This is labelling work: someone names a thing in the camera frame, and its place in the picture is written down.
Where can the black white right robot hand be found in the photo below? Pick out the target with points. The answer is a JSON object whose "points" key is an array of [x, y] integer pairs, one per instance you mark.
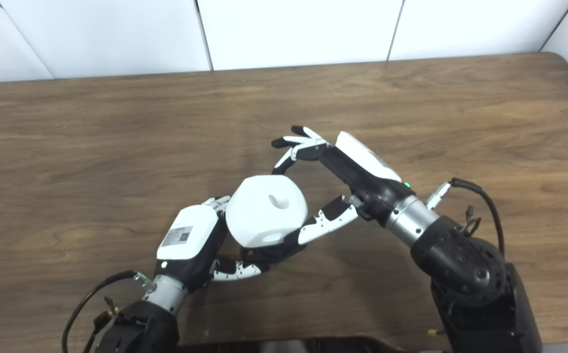
{"points": [[367, 171]]}

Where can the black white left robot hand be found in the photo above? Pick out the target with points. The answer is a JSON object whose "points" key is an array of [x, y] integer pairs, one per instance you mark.
{"points": [[190, 235]]}

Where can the round white plastic piece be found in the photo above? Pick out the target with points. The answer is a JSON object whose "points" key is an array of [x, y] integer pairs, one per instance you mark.
{"points": [[254, 211]]}

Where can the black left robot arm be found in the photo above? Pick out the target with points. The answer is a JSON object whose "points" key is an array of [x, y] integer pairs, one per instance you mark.
{"points": [[141, 328]]}

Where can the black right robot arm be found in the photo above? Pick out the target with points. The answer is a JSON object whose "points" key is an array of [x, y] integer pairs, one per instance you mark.
{"points": [[460, 264]]}

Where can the black robot torso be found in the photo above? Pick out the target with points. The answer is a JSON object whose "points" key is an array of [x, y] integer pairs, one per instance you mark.
{"points": [[313, 345]]}

